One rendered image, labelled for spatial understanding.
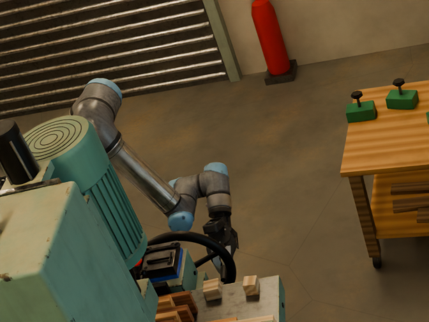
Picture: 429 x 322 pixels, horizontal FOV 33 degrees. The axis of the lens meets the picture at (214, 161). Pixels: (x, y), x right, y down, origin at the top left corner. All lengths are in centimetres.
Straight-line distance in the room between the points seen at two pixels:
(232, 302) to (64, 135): 63
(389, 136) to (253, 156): 124
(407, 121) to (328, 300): 77
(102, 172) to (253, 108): 295
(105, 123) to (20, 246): 94
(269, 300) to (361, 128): 129
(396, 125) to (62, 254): 194
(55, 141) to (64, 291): 38
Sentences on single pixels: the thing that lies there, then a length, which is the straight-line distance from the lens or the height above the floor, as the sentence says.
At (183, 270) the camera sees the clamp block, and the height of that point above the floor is 96.
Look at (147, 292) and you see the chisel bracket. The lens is 165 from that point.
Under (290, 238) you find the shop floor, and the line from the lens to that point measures 328.
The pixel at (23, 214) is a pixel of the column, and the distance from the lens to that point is 120.
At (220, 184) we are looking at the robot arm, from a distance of 221.
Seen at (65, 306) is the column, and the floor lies 144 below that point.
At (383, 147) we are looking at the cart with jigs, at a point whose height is 53.
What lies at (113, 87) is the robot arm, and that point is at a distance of 215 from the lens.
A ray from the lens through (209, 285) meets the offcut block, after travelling 179.
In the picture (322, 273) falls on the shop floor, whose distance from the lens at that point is 308.
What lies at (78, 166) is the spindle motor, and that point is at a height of 147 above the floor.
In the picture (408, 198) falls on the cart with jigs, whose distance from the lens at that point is 302.
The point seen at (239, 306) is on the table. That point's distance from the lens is 176.
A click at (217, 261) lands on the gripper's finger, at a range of 214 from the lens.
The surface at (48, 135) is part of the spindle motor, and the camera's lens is 143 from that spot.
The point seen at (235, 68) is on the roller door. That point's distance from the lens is 461.
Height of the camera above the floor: 211
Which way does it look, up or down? 32 degrees down
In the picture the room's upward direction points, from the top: 21 degrees counter-clockwise
